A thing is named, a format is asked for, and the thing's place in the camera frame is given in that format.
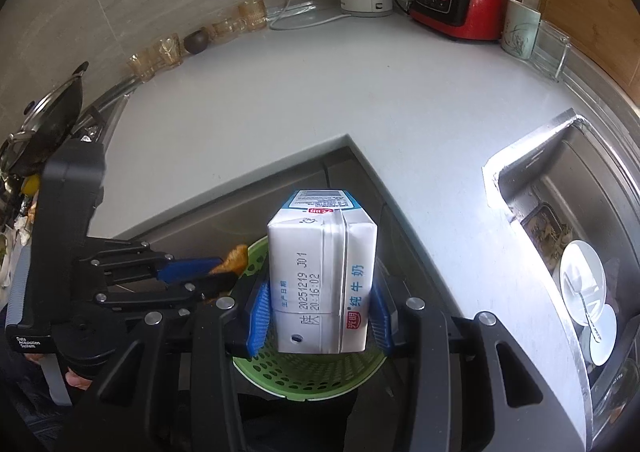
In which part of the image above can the person's left hand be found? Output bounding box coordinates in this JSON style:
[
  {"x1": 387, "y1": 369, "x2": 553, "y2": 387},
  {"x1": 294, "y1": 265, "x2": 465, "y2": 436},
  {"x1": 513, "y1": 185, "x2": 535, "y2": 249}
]
[{"x1": 24, "y1": 354, "x2": 92, "y2": 391}]

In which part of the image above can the green plastic trash basket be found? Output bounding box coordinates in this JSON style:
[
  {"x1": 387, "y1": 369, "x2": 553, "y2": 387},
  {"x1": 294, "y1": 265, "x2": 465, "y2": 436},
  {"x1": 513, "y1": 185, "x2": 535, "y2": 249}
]
[{"x1": 229, "y1": 233, "x2": 396, "y2": 401}]

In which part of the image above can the blue white milk carton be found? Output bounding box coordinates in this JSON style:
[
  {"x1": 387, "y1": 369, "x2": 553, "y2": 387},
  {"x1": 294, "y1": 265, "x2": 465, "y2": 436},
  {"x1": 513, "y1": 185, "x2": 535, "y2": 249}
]
[{"x1": 268, "y1": 189, "x2": 378, "y2": 354}]

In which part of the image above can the amber glass cup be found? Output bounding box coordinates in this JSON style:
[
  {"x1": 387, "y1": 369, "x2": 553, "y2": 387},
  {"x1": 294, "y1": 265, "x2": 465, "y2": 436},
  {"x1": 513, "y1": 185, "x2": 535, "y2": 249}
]
[
  {"x1": 151, "y1": 34, "x2": 183, "y2": 71},
  {"x1": 127, "y1": 48, "x2": 156, "y2": 82}
]

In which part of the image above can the white patterned ceramic cup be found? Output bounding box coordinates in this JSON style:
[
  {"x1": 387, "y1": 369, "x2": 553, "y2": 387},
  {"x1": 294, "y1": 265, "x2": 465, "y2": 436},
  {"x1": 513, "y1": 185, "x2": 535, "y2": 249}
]
[{"x1": 500, "y1": 0, "x2": 541, "y2": 60}]

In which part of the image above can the white plate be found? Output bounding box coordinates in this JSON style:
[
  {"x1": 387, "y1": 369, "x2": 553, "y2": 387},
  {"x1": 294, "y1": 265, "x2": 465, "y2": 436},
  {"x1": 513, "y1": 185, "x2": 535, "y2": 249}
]
[{"x1": 554, "y1": 240, "x2": 606, "y2": 326}]

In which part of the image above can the amber glass teapot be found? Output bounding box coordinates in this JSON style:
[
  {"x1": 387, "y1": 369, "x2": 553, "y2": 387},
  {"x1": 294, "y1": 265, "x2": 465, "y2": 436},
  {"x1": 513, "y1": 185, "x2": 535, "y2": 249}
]
[{"x1": 206, "y1": 16, "x2": 246, "y2": 44}]

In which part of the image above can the dried orange peel strip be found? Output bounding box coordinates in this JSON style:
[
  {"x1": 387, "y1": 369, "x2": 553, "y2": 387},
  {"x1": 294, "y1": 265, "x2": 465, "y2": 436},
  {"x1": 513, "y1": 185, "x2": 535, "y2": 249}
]
[{"x1": 208, "y1": 244, "x2": 248, "y2": 278}]

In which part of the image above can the clear acrylic holder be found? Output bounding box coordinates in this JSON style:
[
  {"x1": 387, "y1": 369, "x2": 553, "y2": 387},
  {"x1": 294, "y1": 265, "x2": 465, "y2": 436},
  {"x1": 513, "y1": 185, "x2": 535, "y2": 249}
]
[{"x1": 529, "y1": 20, "x2": 572, "y2": 82}]

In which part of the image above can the wooden cutting board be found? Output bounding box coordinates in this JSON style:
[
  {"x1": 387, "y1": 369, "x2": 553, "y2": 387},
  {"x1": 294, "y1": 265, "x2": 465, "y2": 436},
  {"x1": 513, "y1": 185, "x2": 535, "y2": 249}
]
[{"x1": 540, "y1": 0, "x2": 640, "y2": 102}]

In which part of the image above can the dark brown ceramic cup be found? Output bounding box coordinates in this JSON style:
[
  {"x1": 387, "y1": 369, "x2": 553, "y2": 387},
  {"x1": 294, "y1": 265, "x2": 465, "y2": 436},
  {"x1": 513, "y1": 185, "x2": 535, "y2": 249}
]
[{"x1": 182, "y1": 28, "x2": 210, "y2": 54}]

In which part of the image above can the stainless steel sink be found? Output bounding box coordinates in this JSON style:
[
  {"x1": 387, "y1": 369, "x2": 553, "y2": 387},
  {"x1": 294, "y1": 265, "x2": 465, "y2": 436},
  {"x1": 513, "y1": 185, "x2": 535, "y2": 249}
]
[{"x1": 483, "y1": 110, "x2": 639, "y2": 451}]

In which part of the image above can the amber glass mug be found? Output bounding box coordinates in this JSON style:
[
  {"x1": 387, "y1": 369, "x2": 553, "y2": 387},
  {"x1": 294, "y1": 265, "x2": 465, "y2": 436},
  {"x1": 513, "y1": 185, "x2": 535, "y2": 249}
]
[{"x1": 238, "y1": 0, "x2": 268, "y2": 32}]

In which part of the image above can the black wok with lid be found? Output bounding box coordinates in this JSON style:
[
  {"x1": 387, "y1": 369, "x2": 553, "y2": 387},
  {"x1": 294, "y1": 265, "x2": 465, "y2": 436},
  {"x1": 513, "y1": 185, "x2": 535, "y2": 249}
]
[{"x1": 1, "y1": 61, "x2": 89, "y2": 177}]

